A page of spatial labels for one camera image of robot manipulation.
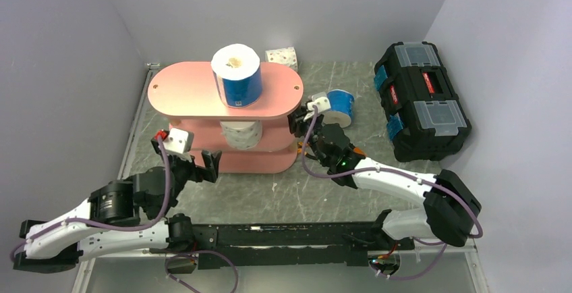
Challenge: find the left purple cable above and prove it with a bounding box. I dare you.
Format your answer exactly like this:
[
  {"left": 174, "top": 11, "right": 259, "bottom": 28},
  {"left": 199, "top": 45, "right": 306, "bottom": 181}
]
[{"left": 9, "top": 138, "right": 239, "bottom": 293}]

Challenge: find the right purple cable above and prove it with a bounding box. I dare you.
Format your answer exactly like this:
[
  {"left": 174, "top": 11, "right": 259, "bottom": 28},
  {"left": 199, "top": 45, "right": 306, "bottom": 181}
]
[{"left": 302, "top": 105, "right": 484, "bottom": 282}]

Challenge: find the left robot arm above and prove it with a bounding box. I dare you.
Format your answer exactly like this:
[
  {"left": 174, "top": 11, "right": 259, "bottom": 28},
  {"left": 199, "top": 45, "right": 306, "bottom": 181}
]
[{"left": 10, "top": 140, "right": 222, "bottom": 273}]

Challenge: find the orange handled screwdriver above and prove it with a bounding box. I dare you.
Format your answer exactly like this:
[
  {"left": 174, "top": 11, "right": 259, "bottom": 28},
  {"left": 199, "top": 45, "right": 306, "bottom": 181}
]
[{"left": 351, "top": 147, "right": 366, "bottom": 157}]

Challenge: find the black plastic toolbox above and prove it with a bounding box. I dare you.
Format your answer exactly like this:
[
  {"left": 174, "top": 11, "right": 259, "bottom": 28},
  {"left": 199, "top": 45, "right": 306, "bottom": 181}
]
[{"left": 373, "top": 41, "right": 472, "bottom": 162}]

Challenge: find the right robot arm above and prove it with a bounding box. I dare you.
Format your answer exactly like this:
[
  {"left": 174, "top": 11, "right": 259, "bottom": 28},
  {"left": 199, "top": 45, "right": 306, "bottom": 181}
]
[{"left": 287, "top": 107, "right": 484, "bottom": 249}]

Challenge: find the purple cable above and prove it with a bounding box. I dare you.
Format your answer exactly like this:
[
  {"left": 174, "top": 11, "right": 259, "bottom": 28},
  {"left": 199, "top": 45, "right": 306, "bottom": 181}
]
[
  {"left": 302, "top": 105, "right": 484, "bottom": 282},
  {"left": 9, "top": 138, "right": 239, "bottom": 293}
]

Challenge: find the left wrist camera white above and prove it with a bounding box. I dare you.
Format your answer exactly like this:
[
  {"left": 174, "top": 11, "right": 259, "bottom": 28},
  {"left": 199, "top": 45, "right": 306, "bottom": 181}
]
[{"left": 152, "top": 128, "right": 194, "bottom": 155}]

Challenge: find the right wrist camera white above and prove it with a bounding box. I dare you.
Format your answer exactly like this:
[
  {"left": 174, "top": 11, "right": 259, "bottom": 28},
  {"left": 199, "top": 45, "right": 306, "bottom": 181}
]
[{"left": 304, "top": 92, "right": 331, "bottom": 121}]

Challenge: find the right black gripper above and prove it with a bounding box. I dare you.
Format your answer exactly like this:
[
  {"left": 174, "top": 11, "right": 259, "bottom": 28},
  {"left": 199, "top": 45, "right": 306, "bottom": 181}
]
[{"left": 287, "top": 104, "right": 328, "bottom": 165}]

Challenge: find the pink three-tier shelf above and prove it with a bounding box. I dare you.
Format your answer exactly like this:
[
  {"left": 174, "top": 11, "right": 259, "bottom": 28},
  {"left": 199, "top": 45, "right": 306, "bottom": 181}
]
[{"left": 147, "top": 61, "right": 304, "bottom": 174}]

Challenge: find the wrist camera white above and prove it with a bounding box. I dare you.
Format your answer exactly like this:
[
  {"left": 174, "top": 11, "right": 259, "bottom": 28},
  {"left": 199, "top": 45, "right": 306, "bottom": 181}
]
[
  {"left": 304, "top": 92, "right": 331, "bottom": 121},
  {"left": 152, "top": 128, "right": 194, "bottom": 155}
]

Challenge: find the floral paper roll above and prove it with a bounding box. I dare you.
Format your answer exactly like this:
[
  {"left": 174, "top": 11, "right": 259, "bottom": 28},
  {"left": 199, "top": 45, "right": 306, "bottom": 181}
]
[
  {"left": 264, "top": 47, "right": 298, "bottom": 72},
  {"left": 220, "top": 120, "right": 262, "bottom": 150}
]

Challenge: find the blue roll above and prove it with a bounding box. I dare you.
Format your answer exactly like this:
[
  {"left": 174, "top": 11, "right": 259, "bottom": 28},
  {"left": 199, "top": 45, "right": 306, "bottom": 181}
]
[
  {"left": 210, "top": 43, "right": 262, "bottom": 108},
  {"left": 322, "top": 89, "right": 355, "bottom": 128}
]

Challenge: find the blue roll front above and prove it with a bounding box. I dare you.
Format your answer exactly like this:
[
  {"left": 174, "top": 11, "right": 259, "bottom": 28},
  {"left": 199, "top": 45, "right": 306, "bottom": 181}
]
[{"left": 322, "top": 89, "right": 355, "bottom": 128}]

